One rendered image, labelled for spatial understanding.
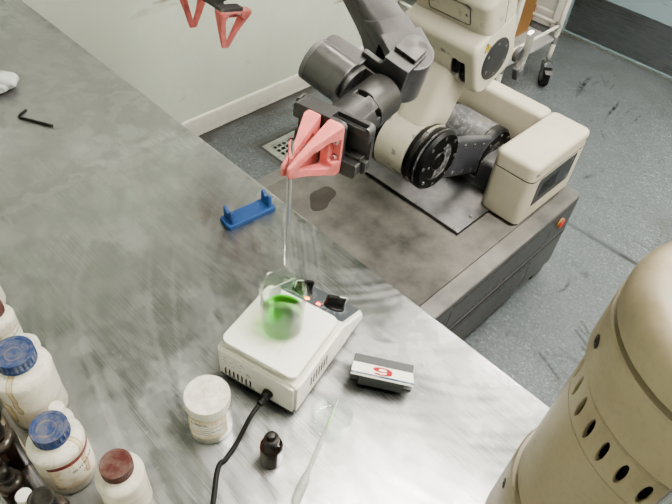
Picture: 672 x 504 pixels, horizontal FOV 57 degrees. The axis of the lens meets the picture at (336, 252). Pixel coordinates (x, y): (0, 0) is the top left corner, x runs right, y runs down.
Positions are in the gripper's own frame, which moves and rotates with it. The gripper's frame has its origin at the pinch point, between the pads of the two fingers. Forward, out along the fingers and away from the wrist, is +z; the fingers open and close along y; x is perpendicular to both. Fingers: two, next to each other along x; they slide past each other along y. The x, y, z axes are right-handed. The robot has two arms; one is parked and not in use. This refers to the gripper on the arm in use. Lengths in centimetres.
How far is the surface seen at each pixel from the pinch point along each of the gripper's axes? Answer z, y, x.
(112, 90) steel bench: -33, -73, 36
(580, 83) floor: -260, -10, 111
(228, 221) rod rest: -16.0, -24.3, 34.5
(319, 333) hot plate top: -0.9, 5.6, 26.4
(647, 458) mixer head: 27, 36, -22
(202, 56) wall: -111, -122, 78
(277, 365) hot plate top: 6.6, 4.2, 26.4
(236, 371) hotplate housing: 8.1, -1.7, 31.6
